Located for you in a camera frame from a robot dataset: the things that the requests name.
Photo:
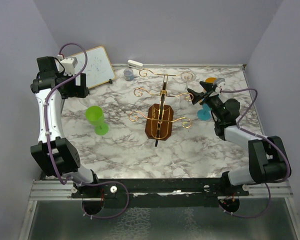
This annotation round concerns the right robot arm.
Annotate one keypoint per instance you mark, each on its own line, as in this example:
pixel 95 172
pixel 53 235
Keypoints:
pixel 267 158

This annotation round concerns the small blue cup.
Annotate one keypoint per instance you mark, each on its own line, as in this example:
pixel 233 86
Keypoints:
pixel 128 74

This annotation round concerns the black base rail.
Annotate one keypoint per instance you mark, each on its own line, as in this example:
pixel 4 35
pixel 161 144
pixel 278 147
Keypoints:
pixel 158 192

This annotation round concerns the small whiteboard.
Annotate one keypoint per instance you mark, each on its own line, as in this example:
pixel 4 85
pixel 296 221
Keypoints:
pixel 99 69

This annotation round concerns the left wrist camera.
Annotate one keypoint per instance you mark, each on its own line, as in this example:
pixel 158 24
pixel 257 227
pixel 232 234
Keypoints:
pixel 67 64

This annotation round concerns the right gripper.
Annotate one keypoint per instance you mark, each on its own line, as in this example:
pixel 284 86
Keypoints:
pixel 197 96

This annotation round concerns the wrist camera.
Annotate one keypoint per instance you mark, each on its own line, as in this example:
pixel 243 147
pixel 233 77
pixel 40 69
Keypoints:
pixel 219 85
pixel 67 64

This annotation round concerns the clear wine glass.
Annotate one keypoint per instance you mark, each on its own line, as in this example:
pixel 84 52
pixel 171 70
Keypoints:
pixel 187 77

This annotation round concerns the orange plastic goblet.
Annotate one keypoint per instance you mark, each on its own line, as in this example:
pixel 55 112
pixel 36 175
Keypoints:
pixel 211 80

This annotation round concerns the white eraser block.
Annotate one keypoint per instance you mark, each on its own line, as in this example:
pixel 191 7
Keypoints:
pixel 135 64

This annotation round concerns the blue plastic goblet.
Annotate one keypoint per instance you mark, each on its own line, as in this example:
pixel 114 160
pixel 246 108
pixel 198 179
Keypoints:
pixel 204 114

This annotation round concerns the green plastic goblet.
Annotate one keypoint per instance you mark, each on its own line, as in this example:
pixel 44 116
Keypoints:
pixel 95 116

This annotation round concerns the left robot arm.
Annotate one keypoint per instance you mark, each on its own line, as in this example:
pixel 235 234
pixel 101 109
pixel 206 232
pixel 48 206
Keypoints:
pixel 54 154

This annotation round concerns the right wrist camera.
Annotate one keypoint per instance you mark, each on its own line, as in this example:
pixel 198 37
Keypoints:
pixel 219 85

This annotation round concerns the gold wire wine glass rack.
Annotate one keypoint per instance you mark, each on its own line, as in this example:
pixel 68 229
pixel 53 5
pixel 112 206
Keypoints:
pixel 160 117

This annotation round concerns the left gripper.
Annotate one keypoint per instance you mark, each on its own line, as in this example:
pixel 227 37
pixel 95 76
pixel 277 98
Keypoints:
pixel 77 91

